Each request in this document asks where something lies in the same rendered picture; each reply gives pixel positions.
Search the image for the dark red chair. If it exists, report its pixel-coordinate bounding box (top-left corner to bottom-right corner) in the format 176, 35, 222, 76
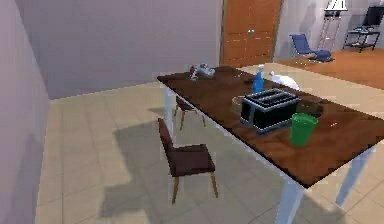
173, 96, 207, 132
157, 117, 220, 205

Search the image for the brown table with white legs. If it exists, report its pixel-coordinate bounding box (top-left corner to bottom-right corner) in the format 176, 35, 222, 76
156, 65, 384, 224

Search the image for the grey and red small object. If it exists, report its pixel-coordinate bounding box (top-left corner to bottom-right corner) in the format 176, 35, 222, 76
189, 63, 216, 81

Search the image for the blue spray bottle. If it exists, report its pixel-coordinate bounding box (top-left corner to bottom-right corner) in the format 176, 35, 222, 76
252, 64, 266, 94

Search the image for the black toaster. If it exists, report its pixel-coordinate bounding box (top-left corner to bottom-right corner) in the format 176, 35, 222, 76
239, 88, 301, 136

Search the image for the brown wooden door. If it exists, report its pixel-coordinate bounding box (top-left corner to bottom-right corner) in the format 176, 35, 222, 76
219, 0, 284, 68

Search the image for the green cup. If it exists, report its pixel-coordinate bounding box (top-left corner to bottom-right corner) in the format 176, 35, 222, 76
288, 112, 319, 147

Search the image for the dark round plate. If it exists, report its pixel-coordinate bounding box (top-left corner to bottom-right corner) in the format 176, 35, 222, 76
295, 99, 325, 118

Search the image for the blue lounge chair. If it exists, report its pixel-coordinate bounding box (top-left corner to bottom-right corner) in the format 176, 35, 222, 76
289, 33, 334, 64

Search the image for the black television stand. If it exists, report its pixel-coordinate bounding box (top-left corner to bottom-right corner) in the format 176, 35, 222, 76
342, 26, 381, 53

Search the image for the black television set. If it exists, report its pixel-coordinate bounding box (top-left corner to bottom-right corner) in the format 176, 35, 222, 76
362, 5, 384, 28

